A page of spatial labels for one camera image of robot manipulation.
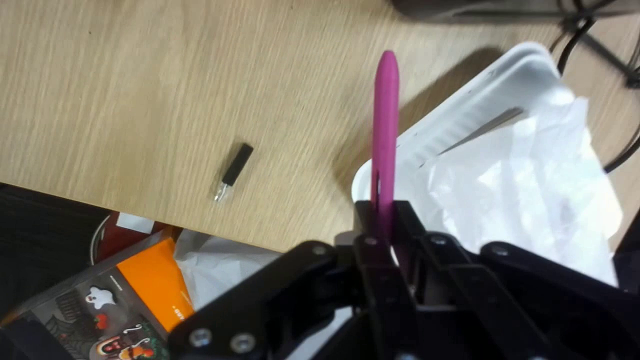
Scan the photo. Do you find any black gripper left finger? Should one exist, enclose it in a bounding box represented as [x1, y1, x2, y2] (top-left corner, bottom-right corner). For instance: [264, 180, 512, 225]
[169, 199, 418, 360]

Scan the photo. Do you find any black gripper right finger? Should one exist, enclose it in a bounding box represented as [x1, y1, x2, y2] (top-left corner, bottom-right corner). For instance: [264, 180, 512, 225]
[392, 199, 640, 360]

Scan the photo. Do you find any pink purple pen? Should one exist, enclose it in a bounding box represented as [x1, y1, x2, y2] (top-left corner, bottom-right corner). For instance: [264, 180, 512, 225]
[369, 48, 403, 247]

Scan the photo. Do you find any black pen cap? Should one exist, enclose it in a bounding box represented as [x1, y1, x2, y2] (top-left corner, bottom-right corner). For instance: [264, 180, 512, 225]
[212, 140, 257, 204]

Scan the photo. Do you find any white translucent plastic bag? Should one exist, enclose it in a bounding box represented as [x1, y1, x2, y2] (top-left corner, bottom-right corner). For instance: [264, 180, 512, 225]
[427, 87, 626, 288]

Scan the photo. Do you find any orange printed package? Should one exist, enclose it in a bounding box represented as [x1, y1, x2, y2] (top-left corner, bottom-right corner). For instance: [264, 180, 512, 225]
[0, 228, 200, 360]

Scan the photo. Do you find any white foam tray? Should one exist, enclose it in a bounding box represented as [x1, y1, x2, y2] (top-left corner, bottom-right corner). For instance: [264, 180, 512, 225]
[350, 41, 626, 268]

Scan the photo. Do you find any black toaster power cable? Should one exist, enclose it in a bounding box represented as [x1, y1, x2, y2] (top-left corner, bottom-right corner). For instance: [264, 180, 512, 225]
[549, 10, 640, 176]

